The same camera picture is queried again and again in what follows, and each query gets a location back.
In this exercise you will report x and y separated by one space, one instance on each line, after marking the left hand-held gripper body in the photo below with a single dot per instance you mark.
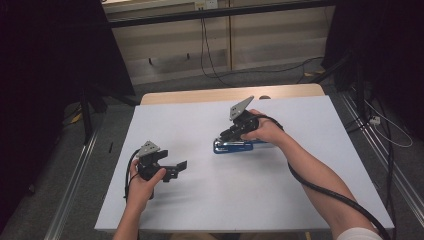
150 165

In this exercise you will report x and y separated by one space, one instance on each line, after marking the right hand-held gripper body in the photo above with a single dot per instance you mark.
245 120

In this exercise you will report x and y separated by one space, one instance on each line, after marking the blue stapler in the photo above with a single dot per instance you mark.
230 147

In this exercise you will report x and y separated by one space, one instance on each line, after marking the person's right hand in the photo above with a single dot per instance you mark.
266 130

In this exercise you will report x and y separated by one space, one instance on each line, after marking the person's left hand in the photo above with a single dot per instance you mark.
143 190

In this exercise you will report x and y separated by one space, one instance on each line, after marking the dark round table grommet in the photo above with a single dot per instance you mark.
265 97

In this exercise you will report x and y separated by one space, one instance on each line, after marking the small black floor object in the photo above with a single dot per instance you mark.
110 147

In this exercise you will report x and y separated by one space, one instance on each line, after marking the wooden table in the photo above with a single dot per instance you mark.
200 95

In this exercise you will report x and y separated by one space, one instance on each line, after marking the white table board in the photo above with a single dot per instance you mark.
213 200

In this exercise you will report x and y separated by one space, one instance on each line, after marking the beige cabinet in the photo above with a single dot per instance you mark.
266 43

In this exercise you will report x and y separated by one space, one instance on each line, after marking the black metal stand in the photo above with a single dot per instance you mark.
346 76
87 113

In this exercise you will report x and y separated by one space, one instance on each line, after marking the black horizontal bar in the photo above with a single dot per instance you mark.
213 14

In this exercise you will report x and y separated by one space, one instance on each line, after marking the white power adapter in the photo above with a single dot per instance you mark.
375 120

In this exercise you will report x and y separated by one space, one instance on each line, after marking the black curtain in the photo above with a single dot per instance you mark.
43 83
383 43

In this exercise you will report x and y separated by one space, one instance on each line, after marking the white sleeve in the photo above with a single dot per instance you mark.
360 234

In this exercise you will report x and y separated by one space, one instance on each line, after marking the aluminium floor rail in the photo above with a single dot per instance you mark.
383 156
71 186

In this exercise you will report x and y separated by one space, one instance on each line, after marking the white wall socket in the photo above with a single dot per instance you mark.
206 4

